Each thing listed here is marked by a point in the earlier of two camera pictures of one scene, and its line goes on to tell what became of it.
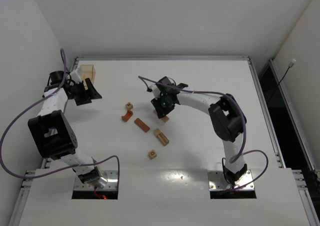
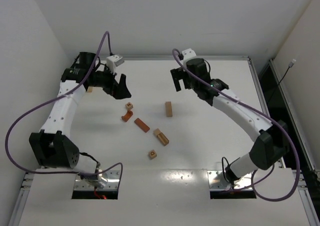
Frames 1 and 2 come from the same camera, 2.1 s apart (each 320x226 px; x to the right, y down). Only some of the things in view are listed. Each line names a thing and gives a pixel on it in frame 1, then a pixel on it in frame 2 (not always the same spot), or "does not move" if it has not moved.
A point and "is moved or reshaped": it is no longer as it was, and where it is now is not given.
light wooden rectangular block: (165, 118) is moved or reshaped
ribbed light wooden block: (162, 139) does not move
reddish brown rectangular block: (140, 123) does not move
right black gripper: (158, 108) to (182, 75)
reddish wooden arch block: (129, 114) does not move
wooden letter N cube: (129, 105) does not move
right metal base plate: (217, 181) does not move
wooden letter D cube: (152, 154) does not move
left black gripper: (81, 93) to (113, 85)
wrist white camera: (155, 90) to (188, 53)
